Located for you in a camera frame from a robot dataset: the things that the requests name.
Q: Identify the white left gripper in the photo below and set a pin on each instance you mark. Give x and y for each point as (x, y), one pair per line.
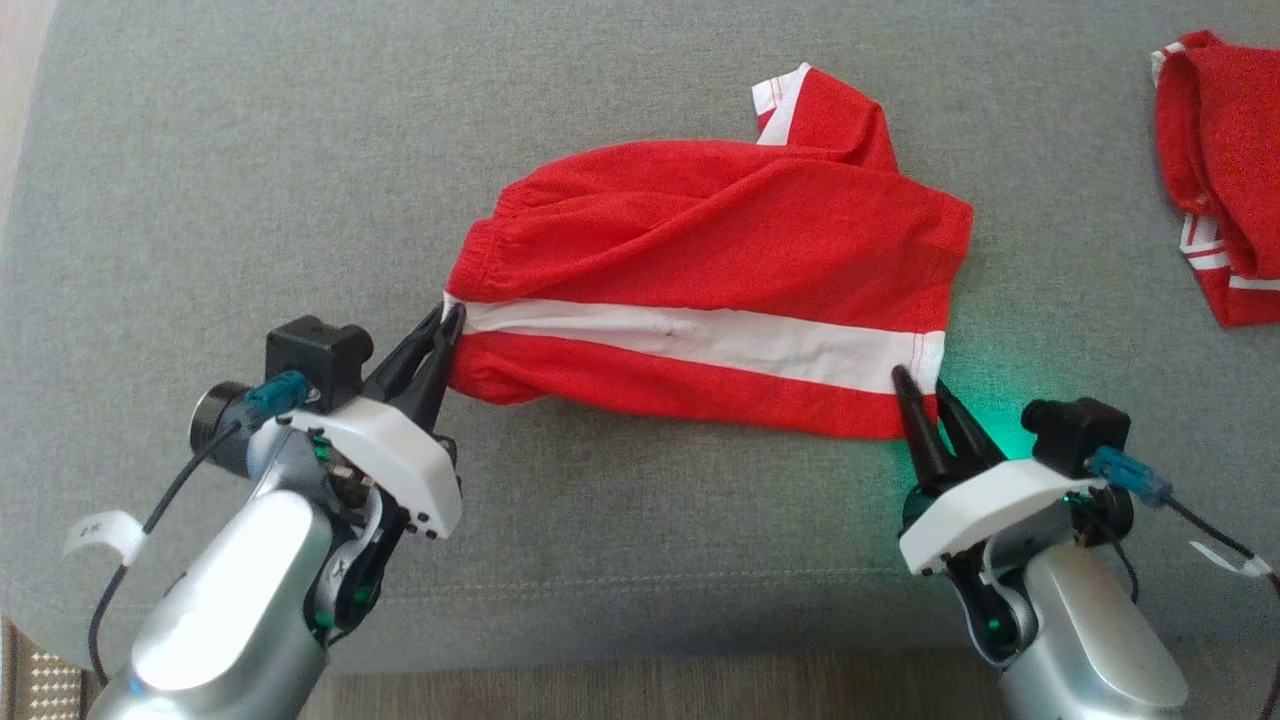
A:
(400, 450)

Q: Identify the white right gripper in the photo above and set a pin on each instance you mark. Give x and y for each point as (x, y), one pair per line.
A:
(990, 505)

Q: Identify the red shorts with white stripe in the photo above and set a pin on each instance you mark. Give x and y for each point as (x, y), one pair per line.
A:
(700, 240)

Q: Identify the red basketball jersey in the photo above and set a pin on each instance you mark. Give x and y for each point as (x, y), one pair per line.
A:
(1230, 150)

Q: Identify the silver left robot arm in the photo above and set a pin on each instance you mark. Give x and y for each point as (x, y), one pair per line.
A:
(240, 590)

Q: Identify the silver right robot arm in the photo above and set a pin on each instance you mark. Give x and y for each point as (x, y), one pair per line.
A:
(1085, 640)

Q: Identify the brown dotted mat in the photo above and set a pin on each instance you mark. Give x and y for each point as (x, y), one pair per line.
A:
(50, 685)

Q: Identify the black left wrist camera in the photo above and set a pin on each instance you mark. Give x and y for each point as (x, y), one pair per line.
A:
(315, 355)

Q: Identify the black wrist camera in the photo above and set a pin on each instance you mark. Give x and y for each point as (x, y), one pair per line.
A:
(1075, 430)
(315, 355)

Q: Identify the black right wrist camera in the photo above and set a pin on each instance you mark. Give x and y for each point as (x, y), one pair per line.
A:
(1075, 430)

